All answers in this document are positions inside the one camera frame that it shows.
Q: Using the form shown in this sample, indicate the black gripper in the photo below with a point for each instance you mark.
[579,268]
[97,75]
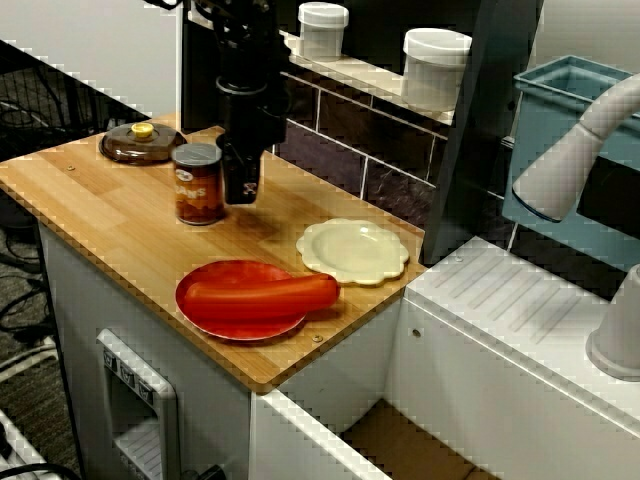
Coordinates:
[255,120]

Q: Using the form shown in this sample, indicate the beans can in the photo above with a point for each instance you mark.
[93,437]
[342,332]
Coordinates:
[197,190]

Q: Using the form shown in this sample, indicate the red toy sausage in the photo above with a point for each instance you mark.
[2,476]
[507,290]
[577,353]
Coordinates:
[260,297]

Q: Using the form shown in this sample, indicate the black upright panel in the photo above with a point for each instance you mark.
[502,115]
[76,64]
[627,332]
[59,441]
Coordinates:
[200,75]

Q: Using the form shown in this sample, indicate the brown lid with yellow knob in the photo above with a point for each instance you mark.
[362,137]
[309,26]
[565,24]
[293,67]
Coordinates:
[135,147]

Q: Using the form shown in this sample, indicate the cream flower-shaped plate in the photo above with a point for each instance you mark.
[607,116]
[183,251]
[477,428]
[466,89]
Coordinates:
[350,252]

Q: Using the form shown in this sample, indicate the red round plate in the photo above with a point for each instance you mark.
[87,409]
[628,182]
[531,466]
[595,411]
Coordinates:
[250,330]

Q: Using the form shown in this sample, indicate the white plastic jar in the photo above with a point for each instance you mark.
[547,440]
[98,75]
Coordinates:
[435,75]
[322,35]

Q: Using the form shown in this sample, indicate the white kitchen cabinet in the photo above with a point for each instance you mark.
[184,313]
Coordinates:
[215,390]

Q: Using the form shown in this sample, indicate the dark grey upright panel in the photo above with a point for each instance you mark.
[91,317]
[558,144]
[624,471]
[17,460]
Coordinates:
[480,150]

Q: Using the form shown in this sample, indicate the teal plastic bin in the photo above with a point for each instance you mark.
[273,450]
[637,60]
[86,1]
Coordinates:
[545,115]

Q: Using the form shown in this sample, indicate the grey toy faucet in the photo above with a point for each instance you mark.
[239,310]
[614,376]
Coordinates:
[565,165]

